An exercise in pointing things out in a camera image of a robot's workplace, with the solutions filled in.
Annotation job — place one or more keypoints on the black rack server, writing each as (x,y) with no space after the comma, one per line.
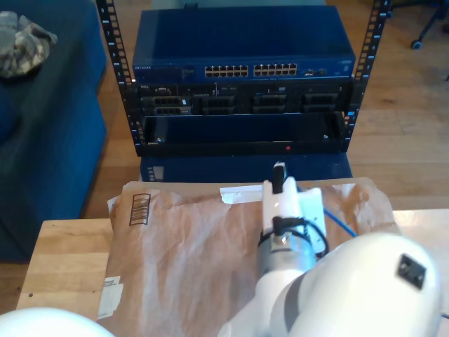
(242,102)

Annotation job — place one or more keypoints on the brown paper mailer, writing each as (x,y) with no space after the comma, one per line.
(175,263)

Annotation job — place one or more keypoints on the blue sofa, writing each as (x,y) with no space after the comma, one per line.
(52,140)

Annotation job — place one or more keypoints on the camouflage cloth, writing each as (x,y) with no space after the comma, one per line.
(24,45)

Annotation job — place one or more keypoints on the blue network switch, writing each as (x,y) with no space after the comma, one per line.
(242,35)

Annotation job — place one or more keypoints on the black rack frame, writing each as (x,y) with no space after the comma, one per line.
(129,116)

